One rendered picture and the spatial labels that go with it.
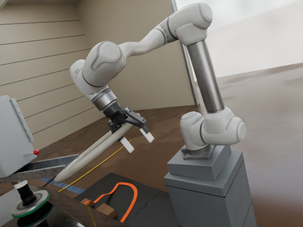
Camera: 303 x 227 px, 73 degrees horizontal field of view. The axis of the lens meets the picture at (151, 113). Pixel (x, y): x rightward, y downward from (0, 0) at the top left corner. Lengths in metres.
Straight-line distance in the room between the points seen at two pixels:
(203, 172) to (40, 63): 6.38
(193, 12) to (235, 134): 0.62
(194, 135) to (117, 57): 0.74
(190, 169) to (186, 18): 0.84
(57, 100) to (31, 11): 2.65
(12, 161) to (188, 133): 1.02
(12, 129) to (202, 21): 1.18
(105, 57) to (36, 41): 6.65
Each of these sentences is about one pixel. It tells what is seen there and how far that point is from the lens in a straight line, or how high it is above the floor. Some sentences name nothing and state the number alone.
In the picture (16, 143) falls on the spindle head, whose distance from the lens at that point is 1.44.
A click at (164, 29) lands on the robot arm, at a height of 1.67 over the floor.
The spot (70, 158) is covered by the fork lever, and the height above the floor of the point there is 1.16.
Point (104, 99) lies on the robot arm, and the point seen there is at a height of 1.45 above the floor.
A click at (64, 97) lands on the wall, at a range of 7.22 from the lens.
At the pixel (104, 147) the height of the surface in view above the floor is 1.29.
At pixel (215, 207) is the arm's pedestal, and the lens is 1.35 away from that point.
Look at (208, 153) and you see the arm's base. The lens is 1.33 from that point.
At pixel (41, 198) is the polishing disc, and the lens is 1.56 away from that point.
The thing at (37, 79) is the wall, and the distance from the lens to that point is 6.98.
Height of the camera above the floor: 1.55
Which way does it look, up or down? 14 degrees down
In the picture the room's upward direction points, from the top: 17 degrees counter-clockwise
